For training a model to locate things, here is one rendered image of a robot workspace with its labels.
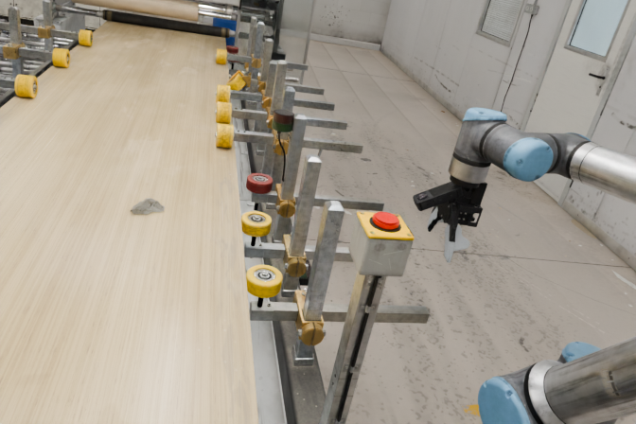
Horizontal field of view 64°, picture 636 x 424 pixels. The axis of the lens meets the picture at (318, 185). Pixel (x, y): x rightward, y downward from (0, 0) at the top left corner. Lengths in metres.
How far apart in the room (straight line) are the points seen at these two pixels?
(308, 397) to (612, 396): 0.58
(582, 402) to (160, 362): 0.74
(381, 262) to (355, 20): 9.69
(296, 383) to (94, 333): 0.45
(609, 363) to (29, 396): 0.92
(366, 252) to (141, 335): 0.45
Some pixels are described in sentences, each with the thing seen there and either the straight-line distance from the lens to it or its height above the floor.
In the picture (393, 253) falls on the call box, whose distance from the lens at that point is 0.75.
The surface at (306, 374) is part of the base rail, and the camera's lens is 1.23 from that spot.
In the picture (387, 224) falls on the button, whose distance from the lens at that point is 0.74.
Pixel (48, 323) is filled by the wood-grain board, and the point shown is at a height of 0.90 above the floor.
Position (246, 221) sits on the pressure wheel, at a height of 0.91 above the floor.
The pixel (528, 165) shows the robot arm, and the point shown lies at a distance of 1.12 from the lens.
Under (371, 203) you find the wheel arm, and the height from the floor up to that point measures 0.86.
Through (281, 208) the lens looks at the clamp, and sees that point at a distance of 1.53.
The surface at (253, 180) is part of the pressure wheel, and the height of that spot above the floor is 0.91.
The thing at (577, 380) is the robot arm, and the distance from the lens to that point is 1.07.
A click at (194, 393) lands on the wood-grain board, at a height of 0.90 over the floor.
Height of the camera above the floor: 1.56
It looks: 24 degrees down
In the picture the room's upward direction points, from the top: 11 degrees clockwise
